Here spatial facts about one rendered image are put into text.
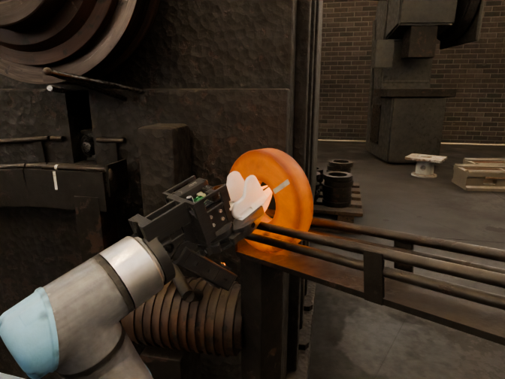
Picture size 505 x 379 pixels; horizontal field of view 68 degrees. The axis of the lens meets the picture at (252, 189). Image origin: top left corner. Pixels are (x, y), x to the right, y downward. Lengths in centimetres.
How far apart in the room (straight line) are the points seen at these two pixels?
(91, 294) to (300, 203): 27
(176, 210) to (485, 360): 130
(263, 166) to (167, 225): 17
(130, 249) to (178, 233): 6
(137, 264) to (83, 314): 7
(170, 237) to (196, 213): 4
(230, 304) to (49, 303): 32
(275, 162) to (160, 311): 33
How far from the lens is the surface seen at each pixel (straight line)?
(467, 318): 43
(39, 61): 86
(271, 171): 53
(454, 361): 152
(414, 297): 45
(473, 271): 39
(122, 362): 46
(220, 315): 65
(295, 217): 51
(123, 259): 43
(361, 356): 143
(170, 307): 68
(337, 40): 682
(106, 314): 42
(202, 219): 45
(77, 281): 42
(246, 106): 79
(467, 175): 382
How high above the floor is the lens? 87
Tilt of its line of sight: 15 degrees down
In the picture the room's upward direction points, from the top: straight up
